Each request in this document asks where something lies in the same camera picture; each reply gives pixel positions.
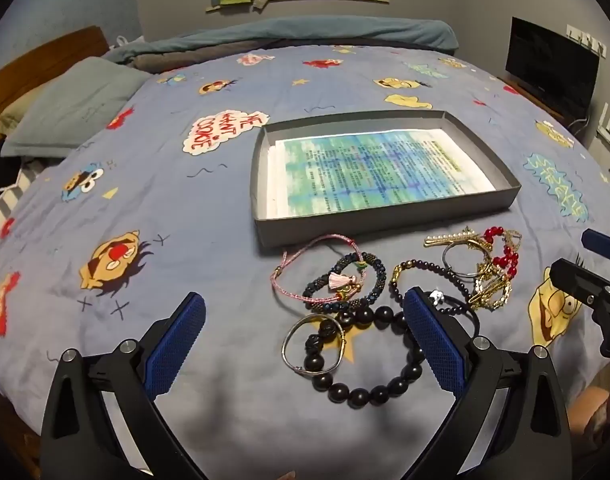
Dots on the grey-green pillow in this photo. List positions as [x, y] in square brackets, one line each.
[75, 105]

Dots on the wooden headboard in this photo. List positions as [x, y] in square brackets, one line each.
[45, 55]

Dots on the blue cartoon printed blanket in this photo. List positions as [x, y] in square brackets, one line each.
[210, 210]

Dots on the dark grey blanket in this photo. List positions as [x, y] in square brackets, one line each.
[185, 57]

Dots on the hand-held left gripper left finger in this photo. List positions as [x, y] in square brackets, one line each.
[177, 345]

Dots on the teal folded blanket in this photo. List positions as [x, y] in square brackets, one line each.
[335, 27]

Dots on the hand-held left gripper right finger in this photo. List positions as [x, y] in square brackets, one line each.
[435, 345]

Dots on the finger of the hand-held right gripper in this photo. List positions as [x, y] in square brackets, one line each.
[577, 280]
[602, 244]

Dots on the wooden desk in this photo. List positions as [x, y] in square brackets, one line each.
[522, 90]

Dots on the black monitor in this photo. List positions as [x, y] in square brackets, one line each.
[550, 67]

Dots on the white wall hook rack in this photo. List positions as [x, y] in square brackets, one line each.
[587, 40]

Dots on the grey shallow cardboard box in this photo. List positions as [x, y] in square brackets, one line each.
[335, 230]

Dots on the pearl hair clip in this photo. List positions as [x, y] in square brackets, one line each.
[445, 240]

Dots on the blue-green printed paper sheet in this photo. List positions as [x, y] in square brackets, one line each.
[375, 170]

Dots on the silver bangle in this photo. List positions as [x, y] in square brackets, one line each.
[285, 347]
[447, 265]

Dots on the black and white striped cloth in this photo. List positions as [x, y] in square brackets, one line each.
[0, 210]

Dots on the wooden window sill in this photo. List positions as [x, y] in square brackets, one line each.
[305, 0]

